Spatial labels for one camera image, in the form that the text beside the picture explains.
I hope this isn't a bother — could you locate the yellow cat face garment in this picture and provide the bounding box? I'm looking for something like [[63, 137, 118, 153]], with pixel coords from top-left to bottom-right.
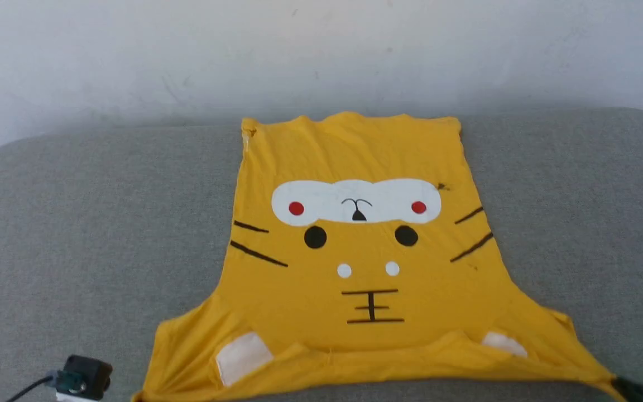
[[131, 111, 626, 402]]

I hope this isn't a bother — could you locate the grey fabric sofa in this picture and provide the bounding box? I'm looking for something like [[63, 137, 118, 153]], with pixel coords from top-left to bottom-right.
[[0, 107, 643, 402]]

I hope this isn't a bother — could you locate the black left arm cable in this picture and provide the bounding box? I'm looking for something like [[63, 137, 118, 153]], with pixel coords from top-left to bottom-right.
[[4, 373, 57, 402]]

